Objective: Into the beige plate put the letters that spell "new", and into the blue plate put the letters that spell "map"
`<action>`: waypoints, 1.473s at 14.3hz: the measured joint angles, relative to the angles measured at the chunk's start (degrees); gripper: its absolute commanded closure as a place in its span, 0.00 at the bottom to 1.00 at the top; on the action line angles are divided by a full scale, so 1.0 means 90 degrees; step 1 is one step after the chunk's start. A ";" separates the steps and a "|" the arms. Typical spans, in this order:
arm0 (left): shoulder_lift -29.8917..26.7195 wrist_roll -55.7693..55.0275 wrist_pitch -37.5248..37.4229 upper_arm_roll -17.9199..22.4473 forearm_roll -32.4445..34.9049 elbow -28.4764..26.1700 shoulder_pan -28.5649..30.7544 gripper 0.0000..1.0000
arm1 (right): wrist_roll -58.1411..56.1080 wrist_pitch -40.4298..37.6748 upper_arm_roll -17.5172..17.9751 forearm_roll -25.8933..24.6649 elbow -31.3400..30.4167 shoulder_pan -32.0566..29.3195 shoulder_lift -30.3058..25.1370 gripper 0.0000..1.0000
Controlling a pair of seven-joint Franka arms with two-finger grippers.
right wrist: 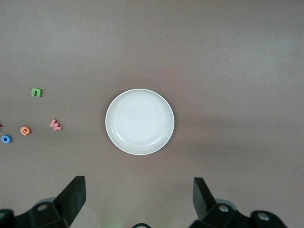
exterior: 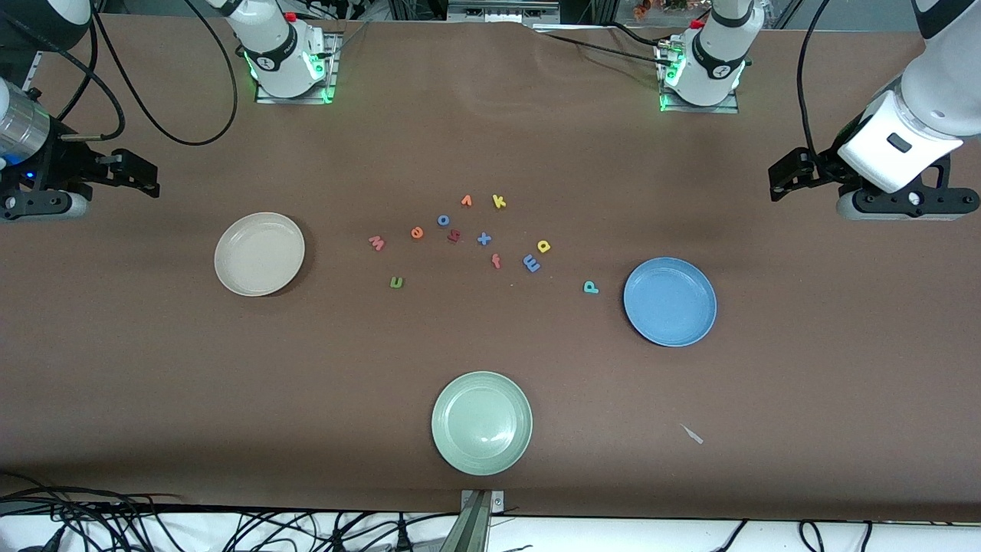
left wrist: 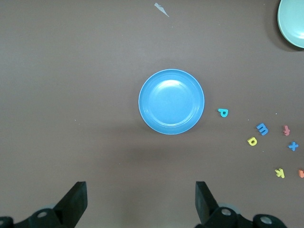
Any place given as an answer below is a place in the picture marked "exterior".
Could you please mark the aluminium camera mount post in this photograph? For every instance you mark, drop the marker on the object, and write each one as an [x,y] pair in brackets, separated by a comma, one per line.
[475,529]

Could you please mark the blue round plate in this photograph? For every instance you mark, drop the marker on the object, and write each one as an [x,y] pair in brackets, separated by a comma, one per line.
[670,302]

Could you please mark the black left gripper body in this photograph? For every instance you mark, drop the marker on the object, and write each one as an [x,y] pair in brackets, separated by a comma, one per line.
[825,167]

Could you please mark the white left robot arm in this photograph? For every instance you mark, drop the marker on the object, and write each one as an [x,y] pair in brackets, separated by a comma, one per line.
[709,54]

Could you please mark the beige round plate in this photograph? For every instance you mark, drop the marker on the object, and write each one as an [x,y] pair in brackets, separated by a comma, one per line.
[259,254]

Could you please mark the grey power strip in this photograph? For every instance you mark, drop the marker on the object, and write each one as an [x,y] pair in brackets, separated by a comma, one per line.
[498,11]

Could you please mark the pink foam letter w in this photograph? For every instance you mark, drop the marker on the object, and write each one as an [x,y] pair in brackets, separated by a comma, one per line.
[376,243]

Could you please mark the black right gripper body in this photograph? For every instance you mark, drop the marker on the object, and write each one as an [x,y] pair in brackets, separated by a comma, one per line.
[63,164]

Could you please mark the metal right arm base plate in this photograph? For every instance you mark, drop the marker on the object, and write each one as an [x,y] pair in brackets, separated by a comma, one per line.
[264,96]

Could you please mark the white paper scrap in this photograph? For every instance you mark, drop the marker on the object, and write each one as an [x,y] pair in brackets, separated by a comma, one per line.
[693,435]

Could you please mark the blue foam letter m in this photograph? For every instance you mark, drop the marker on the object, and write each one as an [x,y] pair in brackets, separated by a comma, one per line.
[531,264]

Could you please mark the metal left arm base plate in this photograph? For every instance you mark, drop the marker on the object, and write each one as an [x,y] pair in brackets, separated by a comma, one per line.
[728,108]

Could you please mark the pale green round plate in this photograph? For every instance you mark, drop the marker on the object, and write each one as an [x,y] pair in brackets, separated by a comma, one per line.
[481,423]

